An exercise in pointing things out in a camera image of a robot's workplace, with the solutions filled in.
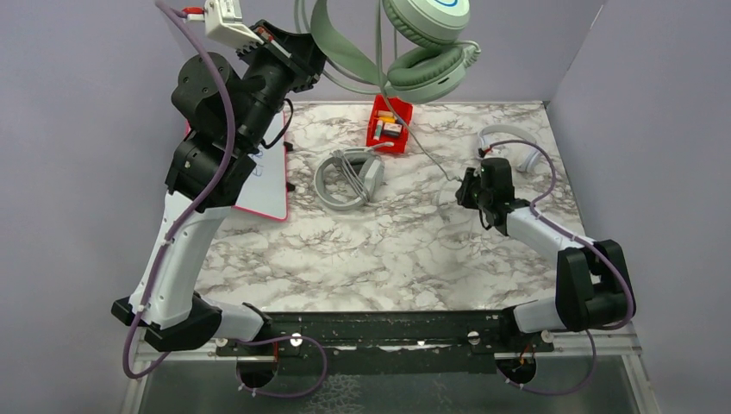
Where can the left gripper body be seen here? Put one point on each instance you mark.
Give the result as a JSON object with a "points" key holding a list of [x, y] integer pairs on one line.
{"points": [[274, 53]]}

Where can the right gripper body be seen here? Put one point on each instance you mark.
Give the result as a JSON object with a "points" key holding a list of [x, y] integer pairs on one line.
{"points": [[472, 195]]}

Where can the grey white gaming headset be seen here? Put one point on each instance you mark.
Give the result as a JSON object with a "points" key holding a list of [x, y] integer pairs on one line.
{"points": [[363, 170]]}

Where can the green headphones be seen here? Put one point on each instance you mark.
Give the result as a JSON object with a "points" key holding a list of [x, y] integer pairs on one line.
{"points": [[419, 58]]}

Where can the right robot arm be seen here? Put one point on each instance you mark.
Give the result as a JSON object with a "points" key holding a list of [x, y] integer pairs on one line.
{"points": [[592, 288]]}

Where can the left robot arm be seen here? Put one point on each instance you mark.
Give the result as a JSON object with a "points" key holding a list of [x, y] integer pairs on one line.
{"points": [[228, 115]]}

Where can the white headphones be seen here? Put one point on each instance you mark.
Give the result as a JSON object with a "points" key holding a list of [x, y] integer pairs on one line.
{"points": [[508, 141]]}

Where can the white small box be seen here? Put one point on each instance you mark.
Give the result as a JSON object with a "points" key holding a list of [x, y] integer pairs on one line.
{"points": [[392, 130]]}

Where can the white green glue stick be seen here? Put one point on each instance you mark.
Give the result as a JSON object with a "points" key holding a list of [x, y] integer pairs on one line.
{"points": [[377, 130]]}

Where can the red plastic bin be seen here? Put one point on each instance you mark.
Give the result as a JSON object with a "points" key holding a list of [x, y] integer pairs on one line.
{"points": [[403, 113]]}

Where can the pink framed whiteboard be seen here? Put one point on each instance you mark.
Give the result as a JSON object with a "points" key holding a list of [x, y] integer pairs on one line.
{"points": [[264, 193]]}

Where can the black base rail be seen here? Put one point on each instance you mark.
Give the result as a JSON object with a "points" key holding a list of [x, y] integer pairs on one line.
{"points": [[387, 342]]}

